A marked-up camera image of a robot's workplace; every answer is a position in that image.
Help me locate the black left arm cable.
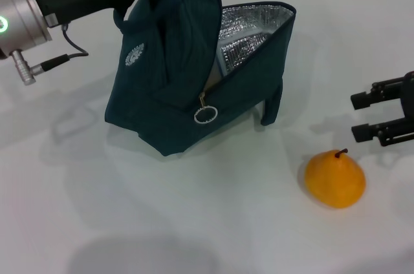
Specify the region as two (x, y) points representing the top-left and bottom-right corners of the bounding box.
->
(12, 23), (90, 87)

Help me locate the dark teal fabric lunch bag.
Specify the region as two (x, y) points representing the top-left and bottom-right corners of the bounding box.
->
(103, 0), (297, 158)

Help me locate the orange pear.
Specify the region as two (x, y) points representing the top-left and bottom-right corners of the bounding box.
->
(303, 148), (367, 209)

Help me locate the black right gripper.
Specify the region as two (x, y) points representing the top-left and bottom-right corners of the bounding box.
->
(351, 71), (414, 147)

